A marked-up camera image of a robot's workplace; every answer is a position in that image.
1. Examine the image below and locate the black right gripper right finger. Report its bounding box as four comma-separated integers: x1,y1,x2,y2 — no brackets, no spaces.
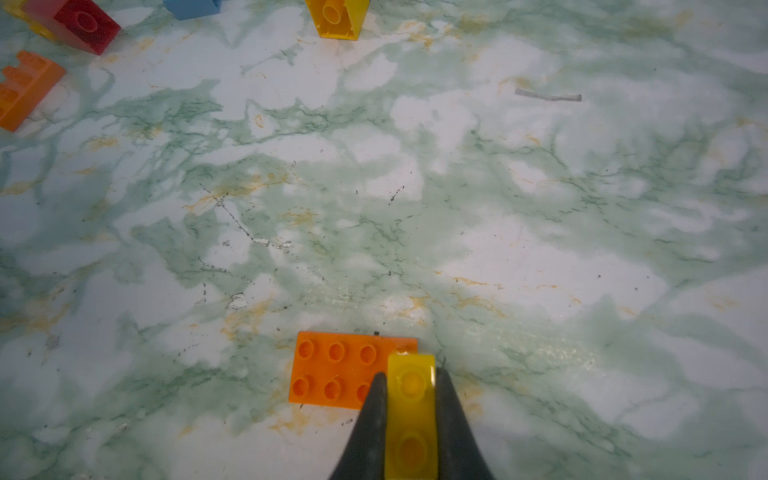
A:
435,368,494,480

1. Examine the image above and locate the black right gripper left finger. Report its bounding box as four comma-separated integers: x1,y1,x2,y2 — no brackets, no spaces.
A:
330,372,387,480

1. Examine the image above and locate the orange long lego plate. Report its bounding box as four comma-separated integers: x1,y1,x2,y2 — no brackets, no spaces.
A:
289,331,418,410

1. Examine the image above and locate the light blue lego brick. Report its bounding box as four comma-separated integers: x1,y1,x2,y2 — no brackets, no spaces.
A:
163,0,222,20

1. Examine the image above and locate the orange lego brick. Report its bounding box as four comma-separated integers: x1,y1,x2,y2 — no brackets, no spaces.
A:
1,50,67,132

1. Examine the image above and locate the red square lego brick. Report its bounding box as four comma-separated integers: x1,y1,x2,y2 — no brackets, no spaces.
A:
22,0,121,55

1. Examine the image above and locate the yellow square lego brick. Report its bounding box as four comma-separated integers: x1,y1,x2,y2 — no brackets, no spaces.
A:
2,0,58,43

